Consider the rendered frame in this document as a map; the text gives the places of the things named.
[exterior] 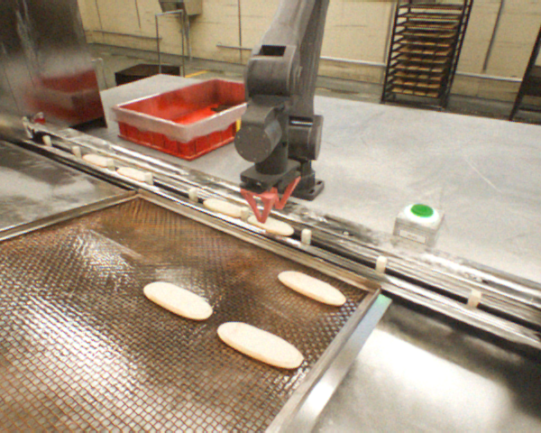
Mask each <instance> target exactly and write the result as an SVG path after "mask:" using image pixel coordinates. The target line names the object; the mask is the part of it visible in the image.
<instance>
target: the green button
mask: <svg viewBox="0 0 541 433"><path fill-rule="evenodd" d="M409 212H410V213H411V214H412V215H413V216H415V217H421V218H430V217H432V216H433V214H434V210H433V209H432V208H431V207H429V206H427V205H423V204H415V205H413V206H411V207H410V210H409Z"/></svg>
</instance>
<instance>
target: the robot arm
mask: <svg viewBox="0 0 541 433"><path fill-rule="evenodd" d="M330 1H331V0H280V4H279V6H278V9H277V11H276V13H275V15H274V18H273V20H272V22H271V24H270V26H269V28H268V29H267V31H266V32H265V33H264V34H263V35H262V36H261V38H260V40H259V42H258V44H254V47H253V49H252V53H251V55H250V57H249V59H248V62H247V63H246V65H245V68H244V74H243V77H244V102H248V103H247V109H246V110H245V111H244V112H243V114H242V116H241V128H240V129H239V130H238V131H237V133H236V134H235V137H234V148H235V149H236V151H237V153H238V154H239V155H240V157H241V158H243V159H244V160H246V161H248V162H252V163H254V165H253V166H252V167H251V168H249V169H247V170H243V171H242V172H240V181H241V183H239V191H240V192H241V194H242V195H243V197H244V198H245V200H246V201H247V203H248V204H249V206H250V207H251V209H252V212H253V214H254V215H255V217H256V219H257V221H258V222H259V223H261V224H265V223H266V221H267V219H268V216H269V214H270V212H271V209H272V207H273V204H274V205H275V208H277V209H280V210H282V209H283V208H284V205H285V203H286V201H287V199H288V197H293V198H299V199H303V200H306V201H313V200H314V199H315V198H316V196H317V195H318V194H319V193H320V192H321V190H322V189H323V188H324V186H325V181H324V180H320V179H316V178H315V172H316V171H315V170H314V169H313V168H312V167H311V163H312V161H317V158H318V155H319V151H320V145H321V137H322V126H323V121H324V118H323V116H322V115H315V114H314V93H315V91H316V81H317V74H318V69H319V62H320V57H321V50H322V45H323V39H324V32H325V27H326V16H327V11H328V6H329V4H330ZM291 122H300V123H308V124H294V123H291ZM257 183H261V185H259V184H257ZM266 189H267V190H266ZM268 190H269V191H268ZM278 193H280V194H283V195H284V196H283V198H282V200H281V201H280V199H279V194H278ZM253 196H255V197H257V198H260V199H261V201H263V202H264V209H263V213H262V216H261V214H260V211H259V209H258V207H257V205H256V202H255V199H254V197H253Z"/></svg>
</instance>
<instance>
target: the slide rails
mask: <svg viewBox="0 0 541 433"><path fill-rule="evenodd" d="M34 135H35V136H33V137H36V138H39V139H41V140H43V138H42V137H43V136H45V135H44V134H40V133H37V132H35V133H34ZM28 140H30V141H33V142H36V143H39V144H41V145H44V146H47V147H49V148H51V149H53V150H56V151H58V152H63V153H65V154H67V155H69V156H72V157H75V158H77V159H80V160H82V161H83V159H82V158H80V157H78V156H76V155H73V154H70V153H68V152H64V151H62V150H59V149H57V148H54V147H51V146H49V145H47V144H45V143H40V142H38V141H35V140H33V139H31V138H28ZM50 142H51V143H53V144H55V145H58V146H60V147H62V148H65V149H68V150H70V151H72V147H74V145H71V144H69V143H64V142H62V141H60V140H57V139H54V138H51V137H50ZM78 148H79V147H78ZM79 151H80V154H82V155H86V154H95V155H100V154H96V153H93V152H90V151H87V150H84V149H81V148H79ZM100 156H102V157H105V156H103V155H100ZM105 158H107V157H105ZM107 159H109V158H107ZM114 163H115V167H116V168H119V169H120V168H122V167H128V168H134V167H133V166H130V165H127V164H124V163H122V162H119V161H115V160H114ZM134 169H136V170H140V169H137V168H134ZM140 171H143V172H145V173H147V171H144V170H140ZM152 177H153V181H155V182H157V183H160V184H162V185H164V186H167V187H170V188H172V189H176V190H178V191H181V192H184V193H186V194H189V190H190V189H192V188H190V187H187V186H185V185H182V184H179V183H177V182H175V181H172V180H167V179H165V178H163V177H160V176H157V175H154V174H152ZM139 182H141V183H143V184H145V185H148V186H150V187H153V188H156V189H159V190H161V191H164V192H167V193H169V194H171V195H173V196H176V197H179V198H183V199H185V200H187V201H190V202H192V203H195V204H197V205H200V206H201V207H206V206H205V205H204V204H201V203H199V202H196V201H195V200H192V199H189V198H185V197H182V196H180V195H178V194H176V193H173V192H170V191H168V190H166V189H162V188H159V187H157V186H154V185H152V184H150V183H147V182H145V181H139ZM197 197H198V198H200V199H203V200H208V199H210V198H214V199H218V200H222V201H224V202H228V201H225V200H223V199H220V198H216V197H214V196H211V195H208V194H206V193H205V192H202V191H199V190H198V191H197ZM228 203H230V204H232V205H235V206H237V207H239V208H243V207H241V206H238V205H236V204H234V203H231V202H228ZM206 208H207V207H206ZM207 209H208V208H207ZM268 217H269V218H272V219H275V220H278V219H276V218H273V217H270V216H268ZM231 218H233V219H235V220H238V221H241V222H243V223H245V224H247V225H250V226H252V225H251V224H249V222H248V221H245V220H243V219H241V218H238V217H231ZM278 221H280V220H278ZM280 222H282V223H284V224H286V225H288V226H289V227H291V228H292V229H293V233H292V234H293V235H297V236H300V237H301V233H302V231H303V230H305V229H302V228H299V227H297V226H293V225H290V224H287V223H285V222H283V221H280ZM280 236H282V237H285V238H286V239H289V240H290V241H293V242H296V243H298V244H302V245H304V246H307V247H309V248H312V249H314V250H317V251H319V252H321V253H325V254H328V255H331V256H333V257H335V258H337V259H340V260H342V261H345V262H348V263H351V264H353V265H356V266H359V267H361V268H363V269H365V270H368V271H371V272H374V273H375V274H377V275H380V276H381V277H384V278H387V279H389V280H392V281H395V282H398V283H400V284H403V285H405V286H408V287H410V288H412V289H416V290H420V291H423V292H424V293H427V294H429V295H432V296H434V297H437V298H439V299H443V300H445V301H448V302H451V303H453V304H455V305H457V306H460V307H463V308H465V309H469V310H471V311H473V312H476V313H479V314H481V315H483V316H485V317H488V318H493V319H496V320H498V321H500V322H503V323H505V324H508V325H510V326H513V327H516V328H519V329H521V330H524V331H526V332H528V333H531V334H533V336H537V337H540V338H541V334H539V333H537V332H536V331H535V330H532V329H530V328H527V327H523V326H521V325H518V324H516V323H513V322H511V321H508V320H506V319H504V318H500V317H497V316H494V315H492V314H489V313H486V312H484V311H481V310H479V309H475V308H473V307H470V306H467V305H465V304H462V303H461V302H458V301H455V300H453V299H448V298H447V297H444V296H442V295H439V294H436V293H434V292H432V291H430V290H425V289H423V288H420V287H418V286H415V285H412V284H410V283H407V282H404V281H401V280H398V279H396V278H393V277H391V276H389V275H386V274H384V273H381V272H377V271H374V270H373V269H371V268H370V267H367V266H365V265H362V264H360V263H356V262H354V261H351V260H348V259H346V258H343V257H342V256H339V255H336V254H334V253H330V252H328V251H325V250H323V249H320V248H317V247H315V246H313V245H311V244H306V243H304V242H301V241H299V240H297V239H294V238H292V237H289V236H286V235H280ZM310 240H312V241H314V242H317V243H320V244H323V245H326V246H328V247H331V248H334V249H335V250H338V251H341V252H343V253H348V254H350V255H352V256H355V257H357V258H359V259H361V260H363V261H365V262H367V263H371V264H374V265H376V262H377V259H378V258H379V256H377V255H374V254H371V253H367V252H365V251H362V250H360V249H357V248H354V247H351V246H349V245H347V244H342V243H339V242H337V241H335V240H332V239H329V238H327V237H324V236H321V235H318V234H315V233H312V232H311V234H310ZM385 269H386V270H389V271H392V272H395V273H398V274H400V275H403V276H406V277H408V278H410V279H413V280H415V281H421V282H423V283H425V284H428V285H430V286H433V287H436V288H438V289H440V290H444V291H447V292H450V293H452V294H454V295H457V296H459V297H462V298H465V299H469V297H470V294H471V292H472V290H470V289H467V288H465V287H463V286H460V285H457V284H454V283H452V282H450V281H445V280H443V279H440V278H437V277H435V276H433V275H430V274H427V273H424V272H420V271H417V270H414V269H411V268H409V267H407V266H404V265H401V264H399V263H395V262H392V261H390V260H387V261H386V265H385ZM478 303H479V304H481V305H483V306H486V307H488V308H491V309H496V310H498V311H501V312H503V313H506V314H509V315H511V316H513V317H516V318H520V319H523V320H525V321H527V322H530V323H532V324H535V325H538V326H540V327H541V315H540V314H537V313H536V312H533V311H530V310H527V309H523V308H521V307H518V306H516V305H513V304H510V303H508V302H506V301H503V300H500V299H495V298H493V297H490V296H487V295H485V294H481V297H480V300H479V302H478Z"/></svg>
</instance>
